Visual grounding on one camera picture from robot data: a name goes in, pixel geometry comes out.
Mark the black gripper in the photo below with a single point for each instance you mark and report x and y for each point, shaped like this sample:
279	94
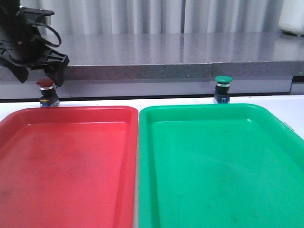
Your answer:
22	45

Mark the red mushroom push button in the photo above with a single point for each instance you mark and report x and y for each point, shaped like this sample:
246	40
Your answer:
49	97

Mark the green mushroom push button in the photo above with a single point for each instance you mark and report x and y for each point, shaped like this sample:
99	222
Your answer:
222	87

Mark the red plastic tray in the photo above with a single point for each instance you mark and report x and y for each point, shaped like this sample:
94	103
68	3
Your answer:
68	167

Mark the grey stone countertop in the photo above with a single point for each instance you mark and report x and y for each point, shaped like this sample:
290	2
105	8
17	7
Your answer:
182	56

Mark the green plastic tray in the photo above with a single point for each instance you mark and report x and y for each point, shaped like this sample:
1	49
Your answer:
219	166

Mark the white container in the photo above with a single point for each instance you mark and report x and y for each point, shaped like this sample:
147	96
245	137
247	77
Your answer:
291	18

